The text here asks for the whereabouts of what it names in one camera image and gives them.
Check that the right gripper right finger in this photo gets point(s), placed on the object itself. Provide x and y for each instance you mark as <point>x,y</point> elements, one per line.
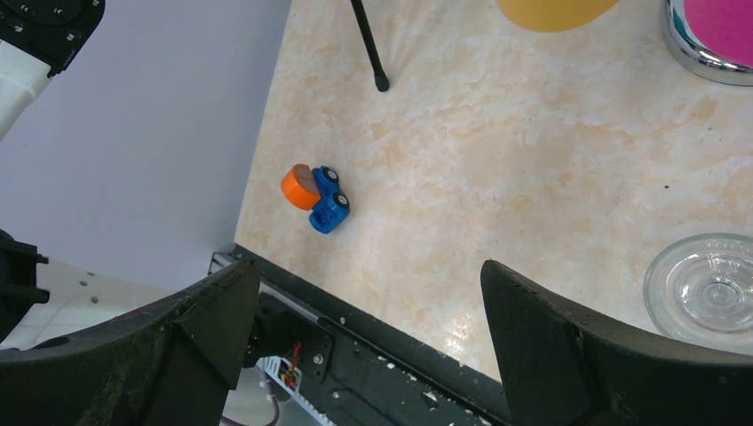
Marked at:
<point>562,363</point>

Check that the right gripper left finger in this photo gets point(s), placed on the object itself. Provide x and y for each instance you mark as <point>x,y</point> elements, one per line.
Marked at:
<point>171,362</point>

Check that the small clear tumbler glass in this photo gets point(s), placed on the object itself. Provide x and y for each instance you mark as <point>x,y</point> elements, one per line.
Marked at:
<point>699,290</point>

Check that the orange plastic goblet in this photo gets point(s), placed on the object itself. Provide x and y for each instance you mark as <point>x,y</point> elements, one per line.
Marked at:
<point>549,16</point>

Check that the magenta plastic goblet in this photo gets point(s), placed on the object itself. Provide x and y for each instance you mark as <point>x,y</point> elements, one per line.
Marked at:
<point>723,26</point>

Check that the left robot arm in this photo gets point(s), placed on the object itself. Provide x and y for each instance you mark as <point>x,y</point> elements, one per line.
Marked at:
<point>39,40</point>

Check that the chrome wine glass rack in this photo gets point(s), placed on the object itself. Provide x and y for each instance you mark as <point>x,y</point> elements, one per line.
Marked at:
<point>693,55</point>

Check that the blue orange toy car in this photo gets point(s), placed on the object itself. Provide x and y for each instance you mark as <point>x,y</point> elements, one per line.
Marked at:
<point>317,191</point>

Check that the black music stand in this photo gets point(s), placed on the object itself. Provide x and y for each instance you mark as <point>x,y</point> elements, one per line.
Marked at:
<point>382,82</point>

